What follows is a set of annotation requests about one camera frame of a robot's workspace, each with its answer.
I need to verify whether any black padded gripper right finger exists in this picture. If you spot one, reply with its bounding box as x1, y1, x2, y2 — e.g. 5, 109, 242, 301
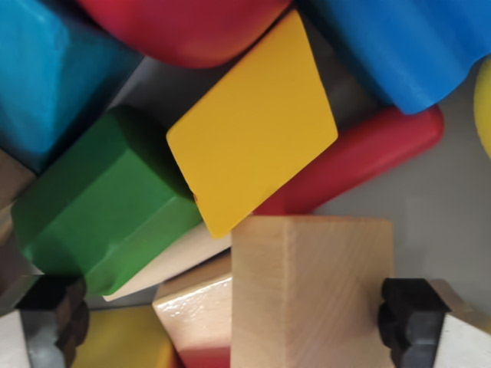
377, 278, 491, 368

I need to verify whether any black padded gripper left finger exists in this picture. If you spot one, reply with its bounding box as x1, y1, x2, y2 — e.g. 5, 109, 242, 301
0, 274, 91, 368

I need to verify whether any natural wooden cube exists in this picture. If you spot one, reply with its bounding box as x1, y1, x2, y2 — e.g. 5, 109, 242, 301
229, 214, 395, 368

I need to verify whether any white plastic bin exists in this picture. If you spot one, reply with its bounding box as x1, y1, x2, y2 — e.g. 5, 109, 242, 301
86, 53, 491, 327

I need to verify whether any green bevelled wooden block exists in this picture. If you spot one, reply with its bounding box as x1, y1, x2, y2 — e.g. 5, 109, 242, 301
10, 104, 203, 297

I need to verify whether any glossy natural wooden block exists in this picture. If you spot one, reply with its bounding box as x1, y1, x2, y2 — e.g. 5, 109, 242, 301
152, 264, 234, 352

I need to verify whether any brown wooden piece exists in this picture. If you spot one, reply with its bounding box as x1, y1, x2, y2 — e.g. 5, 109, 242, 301
0, 147, 38, 246

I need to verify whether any yellow ball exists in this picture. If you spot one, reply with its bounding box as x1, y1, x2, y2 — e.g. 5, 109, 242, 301
473, 56, 491, 161

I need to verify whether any teal wooden block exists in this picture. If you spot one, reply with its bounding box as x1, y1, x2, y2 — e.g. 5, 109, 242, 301
0, 0, 146, 176

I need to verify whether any blue ridged cylinder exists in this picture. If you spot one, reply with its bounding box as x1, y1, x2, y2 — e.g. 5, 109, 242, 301
305, 0, 491, 116

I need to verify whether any red plastic dome toy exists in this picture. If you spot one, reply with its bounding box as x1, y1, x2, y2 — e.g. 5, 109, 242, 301
75, 0, 293, 70

